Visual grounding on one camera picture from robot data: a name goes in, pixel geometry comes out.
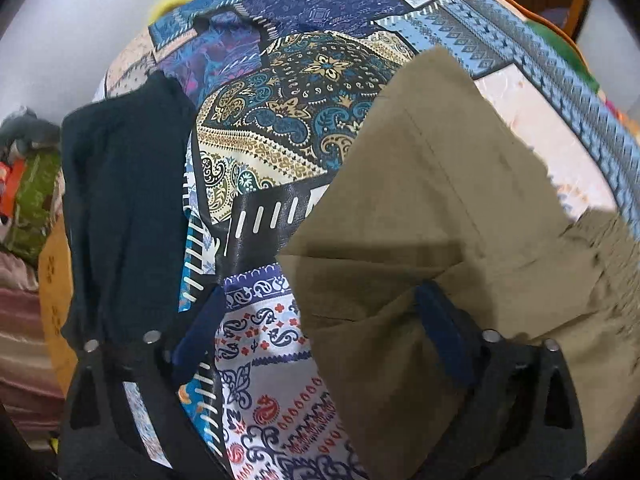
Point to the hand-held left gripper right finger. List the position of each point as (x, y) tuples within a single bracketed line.
[(445, 330)]

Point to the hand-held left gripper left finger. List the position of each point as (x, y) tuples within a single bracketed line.
[(200, 330)]

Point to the olive green pants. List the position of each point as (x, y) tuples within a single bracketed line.
[(425, 200)]

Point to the wooden lap desk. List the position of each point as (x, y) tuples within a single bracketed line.
[(55, 300)]

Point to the dark folded garment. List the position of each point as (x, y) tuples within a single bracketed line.
[(125, 200)]

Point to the green patterned bag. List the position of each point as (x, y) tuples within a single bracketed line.
[(35, 200)]

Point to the orange box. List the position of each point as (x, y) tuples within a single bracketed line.
[(12, 185)]

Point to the blue patchwork blanket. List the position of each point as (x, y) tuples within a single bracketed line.
[(300, 85)]

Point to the grey plush toy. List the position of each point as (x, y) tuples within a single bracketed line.
[(25, 127)]

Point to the green cloth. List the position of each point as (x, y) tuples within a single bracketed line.
[(560, 50)]

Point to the yellow foam arch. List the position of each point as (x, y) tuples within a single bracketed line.
[(172, 2)]

